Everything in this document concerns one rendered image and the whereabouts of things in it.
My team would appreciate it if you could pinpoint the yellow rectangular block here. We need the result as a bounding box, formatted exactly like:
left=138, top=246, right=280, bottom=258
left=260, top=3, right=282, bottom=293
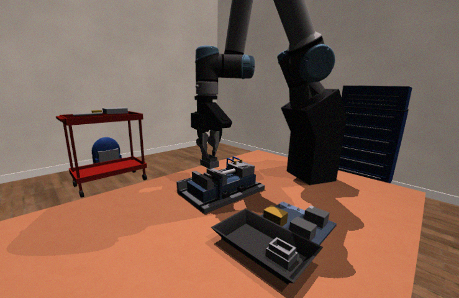
left=263, top=205, right=288, bottom=226

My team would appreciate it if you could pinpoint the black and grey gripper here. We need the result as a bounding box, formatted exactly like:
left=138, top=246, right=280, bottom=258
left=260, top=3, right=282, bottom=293
left=191, top=96, right=222, bottom=160

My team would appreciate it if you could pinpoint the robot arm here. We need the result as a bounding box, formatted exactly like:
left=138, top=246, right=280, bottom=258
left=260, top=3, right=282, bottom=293
left=195, top=0, right=335, bottom=129

